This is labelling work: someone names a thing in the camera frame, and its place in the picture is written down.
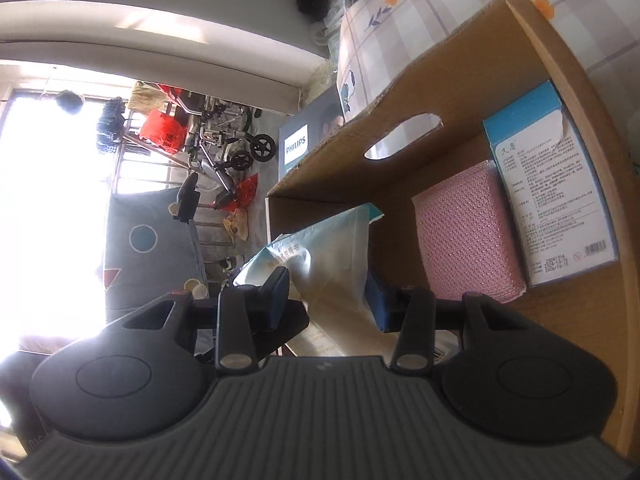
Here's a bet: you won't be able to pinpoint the red hanging plastic bag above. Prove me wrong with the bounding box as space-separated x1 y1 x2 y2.
139 107 185 155

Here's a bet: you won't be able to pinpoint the beige hanging towel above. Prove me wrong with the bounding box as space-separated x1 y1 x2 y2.
127 82 161 113

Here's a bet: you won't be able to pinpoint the red bag on floor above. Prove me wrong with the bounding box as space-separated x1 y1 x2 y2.
215 172 261 213

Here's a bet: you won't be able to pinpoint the folding wheelchair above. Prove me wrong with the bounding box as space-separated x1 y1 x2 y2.
165 87 278 211

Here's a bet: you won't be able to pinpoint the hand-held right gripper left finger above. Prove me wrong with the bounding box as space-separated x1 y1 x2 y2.
102 266 310 375

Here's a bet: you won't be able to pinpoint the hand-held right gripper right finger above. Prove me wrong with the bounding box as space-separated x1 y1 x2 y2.
365 270 548 375

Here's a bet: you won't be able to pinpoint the pink knitted cloth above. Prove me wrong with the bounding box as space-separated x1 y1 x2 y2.
411 159 528 303

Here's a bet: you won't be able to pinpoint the dark hanging laundry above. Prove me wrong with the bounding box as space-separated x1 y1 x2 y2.
95 97 128 153

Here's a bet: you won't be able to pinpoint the plaid flower-print bed sheet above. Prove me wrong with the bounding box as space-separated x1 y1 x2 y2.
336 0 640 123

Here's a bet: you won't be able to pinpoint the dark printed appliance box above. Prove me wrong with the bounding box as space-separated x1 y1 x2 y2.
277 82 347 181

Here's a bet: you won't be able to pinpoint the dark round hanging object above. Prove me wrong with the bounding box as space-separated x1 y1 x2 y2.
54 89 83 116

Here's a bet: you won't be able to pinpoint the brown cardboard box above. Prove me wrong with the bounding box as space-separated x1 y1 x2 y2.
265 0 640 461

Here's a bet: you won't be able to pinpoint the grey cushion coloured shapes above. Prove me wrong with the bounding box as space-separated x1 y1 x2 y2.
102 187 208 321

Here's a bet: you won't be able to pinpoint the white thin plastic bag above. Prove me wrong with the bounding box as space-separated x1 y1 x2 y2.
315 0 381 46

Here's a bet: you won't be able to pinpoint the blue white plastic packet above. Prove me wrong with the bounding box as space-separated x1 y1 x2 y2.
235 202 401 358

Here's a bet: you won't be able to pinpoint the teal and white carton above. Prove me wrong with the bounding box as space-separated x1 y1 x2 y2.
482 79 620 288

